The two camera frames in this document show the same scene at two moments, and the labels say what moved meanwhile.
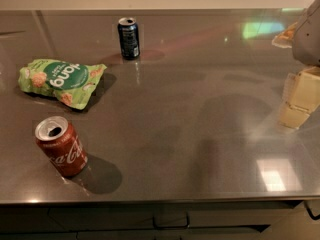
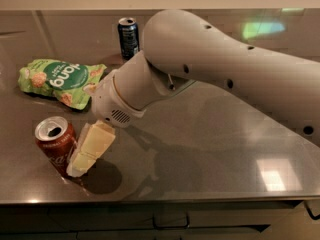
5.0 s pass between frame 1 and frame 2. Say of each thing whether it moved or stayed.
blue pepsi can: stayed
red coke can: stayed
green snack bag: stayed
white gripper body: moved
